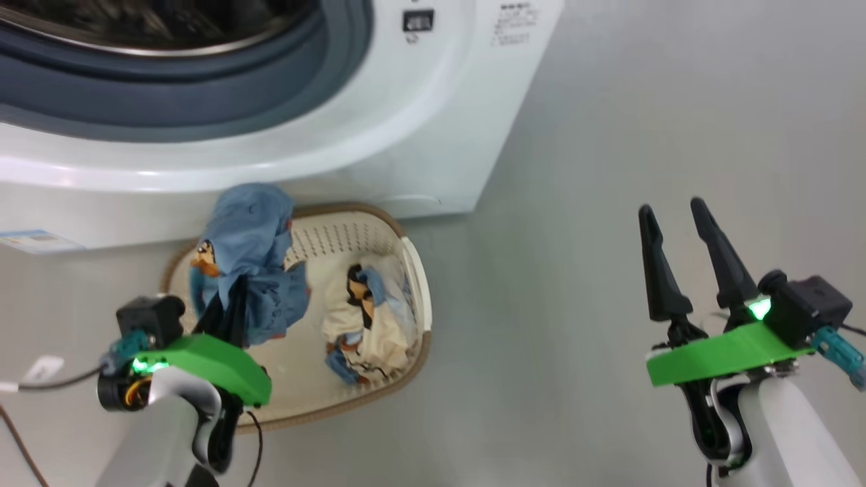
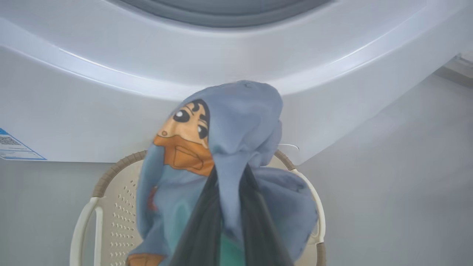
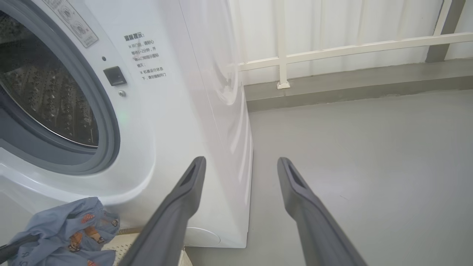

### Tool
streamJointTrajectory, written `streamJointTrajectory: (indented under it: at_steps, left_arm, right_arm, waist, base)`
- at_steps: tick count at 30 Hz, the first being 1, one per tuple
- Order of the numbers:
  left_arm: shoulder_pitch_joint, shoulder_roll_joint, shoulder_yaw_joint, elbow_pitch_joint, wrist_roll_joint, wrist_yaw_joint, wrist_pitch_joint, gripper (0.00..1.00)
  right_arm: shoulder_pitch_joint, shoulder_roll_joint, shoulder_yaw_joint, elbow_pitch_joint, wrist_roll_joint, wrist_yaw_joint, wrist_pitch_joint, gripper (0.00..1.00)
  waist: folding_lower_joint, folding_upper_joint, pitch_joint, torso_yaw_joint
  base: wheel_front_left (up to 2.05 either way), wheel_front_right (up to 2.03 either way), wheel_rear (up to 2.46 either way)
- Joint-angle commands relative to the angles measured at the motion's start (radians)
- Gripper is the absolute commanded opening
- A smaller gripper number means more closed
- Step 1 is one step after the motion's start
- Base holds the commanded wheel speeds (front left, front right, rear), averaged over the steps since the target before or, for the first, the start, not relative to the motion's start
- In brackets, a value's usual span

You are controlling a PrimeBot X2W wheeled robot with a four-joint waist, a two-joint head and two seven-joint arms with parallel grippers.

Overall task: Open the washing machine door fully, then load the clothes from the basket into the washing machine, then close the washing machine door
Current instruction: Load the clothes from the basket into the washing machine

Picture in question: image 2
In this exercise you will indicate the grey wall baseboard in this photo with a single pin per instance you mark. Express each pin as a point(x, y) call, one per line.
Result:
point(458, 68)

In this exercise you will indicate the round white filter cover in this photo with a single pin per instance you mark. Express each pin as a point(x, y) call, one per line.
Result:
point(290, 145)

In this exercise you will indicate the blue cartoon print garment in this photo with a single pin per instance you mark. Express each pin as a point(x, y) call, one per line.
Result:
point(244, 118)

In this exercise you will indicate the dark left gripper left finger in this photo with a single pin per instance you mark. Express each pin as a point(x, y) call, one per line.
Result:
point(201, 236)

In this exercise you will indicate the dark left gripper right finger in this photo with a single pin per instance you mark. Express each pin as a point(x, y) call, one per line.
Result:
point(258, 236)

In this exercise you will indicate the white front-load washing machine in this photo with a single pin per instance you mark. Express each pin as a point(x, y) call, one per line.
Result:
point(74, 111)

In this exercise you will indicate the grey rubber door gasket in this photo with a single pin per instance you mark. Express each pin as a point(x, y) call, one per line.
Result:
point(221, 14)

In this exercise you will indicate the blue energy label sticker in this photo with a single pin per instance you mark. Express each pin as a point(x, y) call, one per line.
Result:
point(14, 147)

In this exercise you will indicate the cream perforated laundry basket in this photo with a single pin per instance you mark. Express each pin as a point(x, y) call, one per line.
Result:
point(118, 207)

